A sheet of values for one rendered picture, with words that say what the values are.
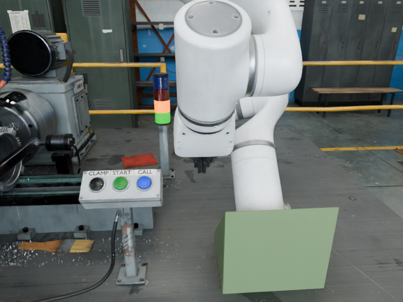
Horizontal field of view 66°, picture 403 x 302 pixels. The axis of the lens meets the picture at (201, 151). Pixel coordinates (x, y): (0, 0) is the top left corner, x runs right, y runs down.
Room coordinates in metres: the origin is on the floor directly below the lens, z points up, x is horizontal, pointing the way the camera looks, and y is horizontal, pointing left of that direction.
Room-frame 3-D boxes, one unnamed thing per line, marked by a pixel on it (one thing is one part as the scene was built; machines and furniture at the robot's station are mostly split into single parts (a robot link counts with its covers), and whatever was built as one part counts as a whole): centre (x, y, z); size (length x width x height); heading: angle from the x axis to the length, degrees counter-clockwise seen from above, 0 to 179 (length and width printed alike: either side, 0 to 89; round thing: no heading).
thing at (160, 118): (1.17, 0.15, 1.05); 0.06 x 0.06 x 0.04
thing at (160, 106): (1.17, 0.15, 1.10); 0.06 x 0.06 x 0.04
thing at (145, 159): (1.32, 0.29, 0.80); 0.15 x 0.12 x 0.01; 111
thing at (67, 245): (0.71, 0.41, 0.80); 0.21 x 0.05 x 0.01; 90
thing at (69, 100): (1.43, 0.71, 0.99); 0.35 x 0.31 x 0.37; 4
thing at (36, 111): (1.12, 0.69, 1.04); 0.41 x 0.25 x 0.25; 4
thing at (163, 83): (1.17, 0.15, 1.19); 0.06 x 0.06 x 0.04
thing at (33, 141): (0.87, 0.56, 1.01); 0.26 x 0.04 x 0.03; 4
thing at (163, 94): (1.17, 0.15, 1.14); 0.06 x 0.06 x 0.04
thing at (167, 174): (1.17, 0.15, 1.01); 0.08 x 0.08 x 0.42; 4
